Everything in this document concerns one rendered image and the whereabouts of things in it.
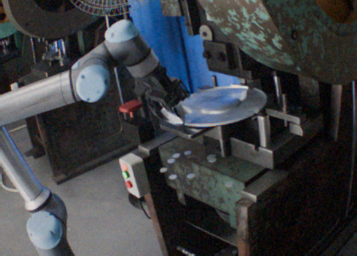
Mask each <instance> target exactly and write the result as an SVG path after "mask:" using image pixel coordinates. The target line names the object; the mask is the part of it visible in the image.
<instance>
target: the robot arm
mask: <svg viewBox="0 0 357 256"><path fill-rule="evenodd" d="M105 37H106V41H104V42H102V43H101V44H100V45H99V46H97V47H96V48H95V49H93V50H92V51H91V52H89V53H87V55H85V56H84V57H82V58H81V59H79V60H78V62H77V63H76V64H75V65H73V67H72V69H71V70H67V71H65V72H64V73H59V74H57V75H54V76H51V77H47V78H46V79H44V80H41V81H37V82H34V83H32V84H29V85H26V86H23V87H21V88H19V89H15V90H13V91H10V92H7V93H4V94H2V95H0V164H1V166H2V167H3V170H4V171H5V172H6V174H7V175H8V176H9V177H10V180H11V181H12V183H13V184H14V186H15V187H16V188H17V189H18V192H19V193H20V194H21V196H22V198H24V200H25V208H26V209H27V210H28V212H29V213H30V214H31V215H32V218H29V220H28V221H27V228H26V229H27V231H28V233H29V238H30V240H31V242H33V244H34V246H35V248H36V250H37V252H38V253H39V254H40V256H76V255H75V254H74V253H73V251H72V248H71V246H70V245H69V243H68V241H67V219H68V217H67V216H68V212H67V210H66V206H65V203H64V201H63V200H62V199H61V197H60V196H59V195H57V194H56V193H52V192H51V191H50V189H49V188H48V187H43V186H42V185H41V184H40V182H39V181H38V180H37V178H36V176H35V175H34V173H33V172H32V170H31V169H30V168H29V165H28V164H27V162H26V160H25V159H24V158H23V156H22V154H21V153H20V151H19V150H18V148H17V146H16V145H15V143H14V141H13V139H11V136H10V134H9V133H8V131H7V130H6V127H5V125H4V124H9V123H12V122H14V121H16V120H22V119H25V118H26V117H29V116H32V115H35V114H38V113H43V112H47V111H49V110H52V109H55V108H59V107H61V106H64V105H67V104H71V103H75V102H77V101H80V100H86V101H88V102H95V101H98V100H100V99H101V98H102V97H103V96H104V95H105V94H106V92H107V91H108V86H109V83H110V74H109V72H110V71H111V70H113V69H114V68H115V67H116V66H117V65H119V64H120V63H122V62H123V63H124V64H125V66H126V67H127V69H128V70H129V72H130V73H131V74H132V76H133V77H135V79H136V80H137V81H138V83H137V85H136V88H135V89H134V92H135V93H136V94H137V95H139V96H141V95H142V94H144V93H145V94H146V96H145V100H147V102H148V103H149V105H148V107H149V108H150V109H151V111H152V113H153V114H154V115H155V116H157V117H158V118H160V119H163V120H166V121H168V122H170V123H172V124H175V125H178V126H183V125H184V124H185V115H186V114H191V110H190V109H189V108H188V107H187V106H185V105H183V103H182V101H184V100H185V99H186V98H187V95H186V93H188V94H190V92H189V91H188V89H187V88H186V86H185V85H184V84H183V82H182V80H181V79H180V78H176V77H169V76H167V74H166V72H167V69H166V68H165V67H164V66H162V65H161V63H160V62H159V60H158V58H157V57H156V56H155V54H154V52H153V51H154V50H153V49H152V48H151V47H150V46H149V45H148V44H147V42H146V40H145V39H144V37H143V36H142V35H141V33H140V31H139V30H138V29H137V28H136V27H135V25H133V23H132V22H131V21H130V20H121V21H119V22H117V23H115V24H114V25H112V26H111V27H110V28H109V29H108V30H107V32H106V34H105ZM179 83H182V85H183V86H184V88H185V89H183V88H182V86H181V85H180V84H179ZM173 109H174V112H173V111H172V110H173ZM174 113H175V114H176V115H174Z"/></svg>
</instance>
